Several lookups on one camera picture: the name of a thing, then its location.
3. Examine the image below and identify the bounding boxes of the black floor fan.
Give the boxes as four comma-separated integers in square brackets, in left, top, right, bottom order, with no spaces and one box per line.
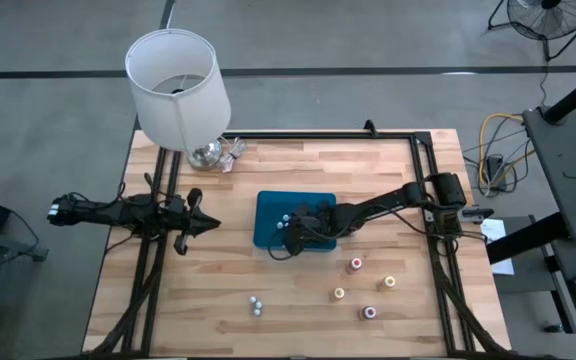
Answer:
[486,0,576,62]

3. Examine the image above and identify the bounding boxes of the bundled clear lamp cord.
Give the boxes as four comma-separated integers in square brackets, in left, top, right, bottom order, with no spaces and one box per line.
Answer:
[217,136,248,174]

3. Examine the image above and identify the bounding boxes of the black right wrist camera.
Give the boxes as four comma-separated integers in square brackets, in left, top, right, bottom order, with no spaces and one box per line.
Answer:
[281,222,305,254]

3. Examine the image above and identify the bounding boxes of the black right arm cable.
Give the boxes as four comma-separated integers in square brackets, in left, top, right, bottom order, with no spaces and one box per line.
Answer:
[266,199,437,262]

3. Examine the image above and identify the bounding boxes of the white shade silver table lamp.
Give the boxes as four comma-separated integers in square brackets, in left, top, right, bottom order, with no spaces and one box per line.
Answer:
[124,28,233,171]

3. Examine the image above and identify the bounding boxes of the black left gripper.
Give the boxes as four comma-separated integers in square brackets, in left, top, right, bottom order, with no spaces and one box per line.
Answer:
[167,188,222,256]

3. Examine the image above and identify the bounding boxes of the black power strip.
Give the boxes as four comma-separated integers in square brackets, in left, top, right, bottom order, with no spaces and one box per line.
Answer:
[486,154,508,192]

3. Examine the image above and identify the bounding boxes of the yellow cable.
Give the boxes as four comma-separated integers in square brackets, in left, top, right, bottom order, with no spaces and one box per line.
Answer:
[477,112,538,190]

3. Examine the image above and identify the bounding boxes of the grey stand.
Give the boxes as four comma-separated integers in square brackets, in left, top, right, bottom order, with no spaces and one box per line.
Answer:
[0,223,50,360]

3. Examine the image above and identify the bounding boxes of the black diagonal pole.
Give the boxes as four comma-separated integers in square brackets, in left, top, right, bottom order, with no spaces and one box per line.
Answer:
[541,63,576,125]

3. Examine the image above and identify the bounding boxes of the blue plastic bin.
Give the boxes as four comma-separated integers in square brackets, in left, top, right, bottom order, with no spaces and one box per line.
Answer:
[252,190,338,253]

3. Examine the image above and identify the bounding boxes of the white paper sheet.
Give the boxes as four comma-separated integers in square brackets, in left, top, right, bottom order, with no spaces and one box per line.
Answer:
[480,218,516,277]

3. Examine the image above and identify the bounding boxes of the dark grey side desk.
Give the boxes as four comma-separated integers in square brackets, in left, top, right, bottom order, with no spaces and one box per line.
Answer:
[485,212,576,360]

